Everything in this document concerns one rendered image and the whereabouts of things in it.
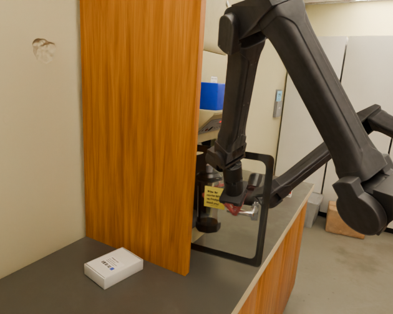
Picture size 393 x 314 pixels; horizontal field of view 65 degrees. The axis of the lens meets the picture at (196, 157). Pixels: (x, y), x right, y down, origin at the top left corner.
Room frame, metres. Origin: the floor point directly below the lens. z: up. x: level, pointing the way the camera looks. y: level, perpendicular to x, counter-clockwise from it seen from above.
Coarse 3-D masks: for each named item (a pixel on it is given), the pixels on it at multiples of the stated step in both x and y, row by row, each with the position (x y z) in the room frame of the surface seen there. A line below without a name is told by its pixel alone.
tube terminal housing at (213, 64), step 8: (208, 56) 1.20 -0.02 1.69; (216, 56) 1.26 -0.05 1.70; (224, 56) 1.32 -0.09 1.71; (208, 64) 1.21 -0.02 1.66; (216, 64) 1.27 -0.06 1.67; (224, 64) 1.33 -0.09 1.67; (208, 72) 1.21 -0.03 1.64; (216, 72) 1.27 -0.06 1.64; (224, 72) 1.33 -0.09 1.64; (208, 80) 1.21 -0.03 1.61; (224, 80) 1.34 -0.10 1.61; (200, 136) 1.18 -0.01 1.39; (208, 136) 1.24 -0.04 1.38; (216, 136) 1.31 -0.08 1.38
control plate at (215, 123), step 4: (212, 120) 1.06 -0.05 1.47; (216, 120) 1.10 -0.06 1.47; (220, 120) 1.13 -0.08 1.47; (208, 124) 1.07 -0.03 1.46; (212, 124) 1.10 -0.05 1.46; (216, 124) 1.14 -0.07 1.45; (220, 124) 1.18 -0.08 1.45; (204, 128) 1.08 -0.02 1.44; (208, 128) 1.12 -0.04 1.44; (212, 128) 1.16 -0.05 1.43; (216, 128) 1.21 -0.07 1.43; (200, 132) 1.09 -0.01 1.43; (204, 132) 1.13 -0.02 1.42
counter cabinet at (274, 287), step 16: (304, 208) 2.05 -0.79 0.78; (288, 240) 1.64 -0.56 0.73; (288, 256) 1.71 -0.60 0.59; (272, 272) 1.35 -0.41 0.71; (288, 272) 1.79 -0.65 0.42; (256, 288) 1.12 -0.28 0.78; (272, 288) 1.40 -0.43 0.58; (288, 288) 1.88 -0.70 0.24; (256, 304) 1.15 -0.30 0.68; (272, 304) 1.45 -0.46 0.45
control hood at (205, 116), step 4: (200, 112) 1.03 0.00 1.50; (204, 112) 1.02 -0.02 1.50; (208, 112) 1.01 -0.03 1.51; (212, 112) 1.01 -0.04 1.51; (216, 112) 1.03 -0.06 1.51; (220, 112) 1.05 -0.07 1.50; (200, 116) 1.03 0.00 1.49; (204, 116) 1.02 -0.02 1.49; (208, 116) 1.01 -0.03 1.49; (212, 116) 1.01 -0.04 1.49; (216, 116) 1.05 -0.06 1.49; (220, 116) 1.08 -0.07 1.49; (200, 120) 1.03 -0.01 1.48; (204, 120) 1.02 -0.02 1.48; (208, 120) 1.03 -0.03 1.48; (200, 124) 1.03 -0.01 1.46; (204, 124) 1.03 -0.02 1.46; (200, 128) 1.05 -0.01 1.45; (208, 132) 1.18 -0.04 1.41
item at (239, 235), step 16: (240, 160) 0.98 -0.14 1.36; (256, 160) 0.96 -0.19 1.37; (272, 160) 0.95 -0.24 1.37; (208, 176) 1.02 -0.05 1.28; (256, 176) 0.96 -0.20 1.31; (272, 176) 0.94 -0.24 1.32; (256, 192) 0.96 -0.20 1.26; (208, 208) 1.02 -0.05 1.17; (192, 224) 1.04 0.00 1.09; (208, 224) 1.02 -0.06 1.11; (224, 224) 1.00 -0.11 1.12; (240, 224) 0.97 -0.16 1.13; (256, 224) 0.95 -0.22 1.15; (192, 240) 1.04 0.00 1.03; (208, 240) 1.02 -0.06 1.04; (224, 240) 0.99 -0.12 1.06; (240, 240) 0.97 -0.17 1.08; (256, 240) 0.95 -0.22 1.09; (224, 256) 0.99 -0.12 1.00; (240, 256) 0.97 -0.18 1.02; (256, 256) 0.95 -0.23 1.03
